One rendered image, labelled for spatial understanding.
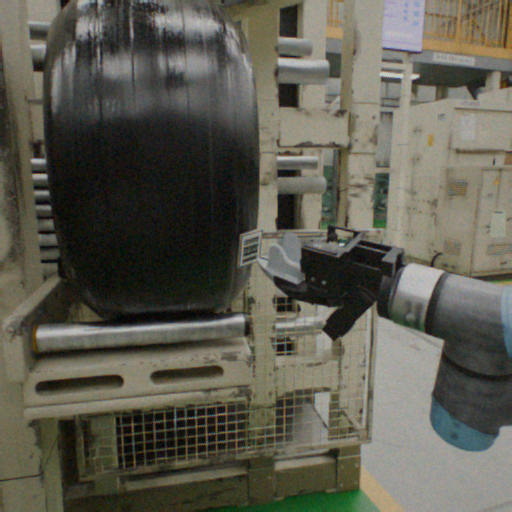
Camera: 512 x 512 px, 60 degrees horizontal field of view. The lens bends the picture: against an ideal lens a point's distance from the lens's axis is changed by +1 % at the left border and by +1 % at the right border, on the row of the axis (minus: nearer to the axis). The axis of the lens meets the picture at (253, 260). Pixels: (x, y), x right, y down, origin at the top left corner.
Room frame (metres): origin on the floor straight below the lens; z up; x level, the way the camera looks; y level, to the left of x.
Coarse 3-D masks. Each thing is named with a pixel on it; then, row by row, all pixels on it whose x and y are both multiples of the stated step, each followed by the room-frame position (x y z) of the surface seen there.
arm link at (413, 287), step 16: (400, 272) 0.50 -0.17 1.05; (416, 272) 0.48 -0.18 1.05; (432, 272) 0.48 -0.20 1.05; (400, 288) 0.48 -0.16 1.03; (416, 288) 0.47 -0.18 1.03; (432, 288) 0.46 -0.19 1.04; (400, 304) 0.47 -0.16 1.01; (416, 304) 0.46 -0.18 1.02; (400, 320) 0.48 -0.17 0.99; (416, 320) 0.47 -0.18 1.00
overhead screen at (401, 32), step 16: (384, 0) 4.46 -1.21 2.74; (400, 0) 4.52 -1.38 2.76; (416, 0) 4.58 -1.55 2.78; (384, 16) 4.46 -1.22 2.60; (400, 16) 4.52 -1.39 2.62; (416, 16) 4.59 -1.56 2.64; (384, 32) 4.46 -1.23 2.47; (400, 32) 4.53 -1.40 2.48; (416, 32) 4.59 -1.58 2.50; (384, 48) 4.47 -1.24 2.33; (400, 48) 4.53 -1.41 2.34; (416, 48) 4.60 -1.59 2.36
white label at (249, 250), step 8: (256, 232) 0.63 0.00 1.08; (240, 240) 0.62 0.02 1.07; (248, 240) 0.62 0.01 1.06; (256, 240) 0.63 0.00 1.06; (240, 248) 0.62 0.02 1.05; (248, 248) 0.63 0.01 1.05; (256, 248) 0.64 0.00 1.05; (240, 256) 0.63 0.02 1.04; (248, 256) 0.64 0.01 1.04; (256, 256) 0.65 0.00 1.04; (240, 264) 0.64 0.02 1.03; (248, 264) 0.65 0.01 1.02
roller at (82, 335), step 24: (240, 312) 0.73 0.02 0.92; (48, 336) 0.65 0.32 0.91; (72, 336) 0.65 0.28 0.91; (96, 336) 0.66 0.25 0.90; (120, 336) 0.67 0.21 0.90; (144, 336) 0.67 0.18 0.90; (168, 336) 0.68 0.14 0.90; (192, 336) 0.69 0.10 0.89; (216, 336) 0.70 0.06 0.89; (240, 336) 0.71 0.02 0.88
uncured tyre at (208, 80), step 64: (128, 0) 0.67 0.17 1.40; (192, 0) 0.72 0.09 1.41; (64, 64) 0.58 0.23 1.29; (128, 64) 0.59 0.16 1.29; (192, 64) 0.61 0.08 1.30; (64, 128) 0.56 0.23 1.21; (128, 128) 0.56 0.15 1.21; (192, 128) 0.58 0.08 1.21; (256, 128) 0.63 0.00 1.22; (64, 192) 0.56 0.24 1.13; (128, 192) 0.56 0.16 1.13; (192, 192) 0.58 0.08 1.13; (256, 192) 0.63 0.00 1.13; (64, 256) 0.60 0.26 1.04; (128, 256) 0.58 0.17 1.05; (192, 256) 0.60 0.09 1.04
